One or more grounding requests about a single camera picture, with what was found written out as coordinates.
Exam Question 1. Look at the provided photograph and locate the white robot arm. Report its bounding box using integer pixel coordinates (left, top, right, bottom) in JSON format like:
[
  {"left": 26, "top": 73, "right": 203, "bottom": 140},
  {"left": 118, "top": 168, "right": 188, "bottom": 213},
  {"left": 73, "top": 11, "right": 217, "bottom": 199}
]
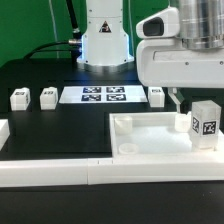
[{"left": 77, "top": 0, "right": 224, "bottom": 98}]

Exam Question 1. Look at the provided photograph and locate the white square tabletop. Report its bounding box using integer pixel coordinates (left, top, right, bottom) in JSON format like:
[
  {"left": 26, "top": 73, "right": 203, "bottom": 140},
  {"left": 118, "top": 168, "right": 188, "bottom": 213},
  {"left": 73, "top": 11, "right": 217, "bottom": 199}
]
[{"left": 109, "top": 112, "right": 224, "bottom": 158}]

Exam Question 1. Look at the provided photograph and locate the thin white cable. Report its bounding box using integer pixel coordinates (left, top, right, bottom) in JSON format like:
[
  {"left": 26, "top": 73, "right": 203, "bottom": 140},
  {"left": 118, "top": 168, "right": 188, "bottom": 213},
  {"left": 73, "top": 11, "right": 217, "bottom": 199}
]
[{"left": 48, "top": 0, "right": 58, "bottom": 42}]

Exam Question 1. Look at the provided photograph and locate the white U-shaped obstacle fence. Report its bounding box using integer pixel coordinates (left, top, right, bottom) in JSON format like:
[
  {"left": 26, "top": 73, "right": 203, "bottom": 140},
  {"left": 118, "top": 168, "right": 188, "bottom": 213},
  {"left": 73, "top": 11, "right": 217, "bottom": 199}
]
[{"left": 0, "top": 113, "right": 224, "bottom": 188}]

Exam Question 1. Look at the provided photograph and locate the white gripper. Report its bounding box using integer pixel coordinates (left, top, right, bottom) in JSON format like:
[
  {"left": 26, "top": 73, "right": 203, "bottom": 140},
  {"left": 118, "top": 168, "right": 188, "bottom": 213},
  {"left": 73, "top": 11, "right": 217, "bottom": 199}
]
[{"left": 136, "top": 6, "right": 224, "bottom": 113}]

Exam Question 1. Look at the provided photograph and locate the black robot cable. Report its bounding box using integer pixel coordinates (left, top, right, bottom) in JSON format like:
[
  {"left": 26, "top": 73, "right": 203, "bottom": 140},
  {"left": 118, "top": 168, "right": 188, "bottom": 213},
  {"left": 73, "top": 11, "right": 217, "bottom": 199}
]
[{"left": 22, "top": 0, "right": 83, "bottom": 61}]

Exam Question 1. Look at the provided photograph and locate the white marker sheet with tags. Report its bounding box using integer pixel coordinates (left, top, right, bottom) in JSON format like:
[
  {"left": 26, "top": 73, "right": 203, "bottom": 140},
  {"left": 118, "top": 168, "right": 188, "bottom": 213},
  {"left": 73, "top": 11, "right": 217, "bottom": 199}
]
[{"left": 59, "top": 85, "right": 147, "bottom": 104}]

